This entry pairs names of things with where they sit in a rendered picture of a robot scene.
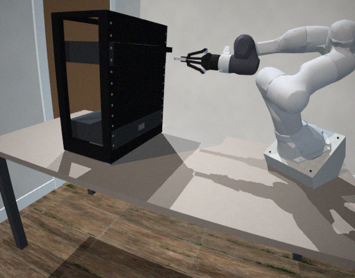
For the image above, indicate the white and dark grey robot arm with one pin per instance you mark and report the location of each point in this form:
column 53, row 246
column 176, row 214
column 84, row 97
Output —
column 297, row 140

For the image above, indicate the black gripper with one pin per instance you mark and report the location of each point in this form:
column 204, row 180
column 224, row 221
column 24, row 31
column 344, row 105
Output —
column 208, row 61

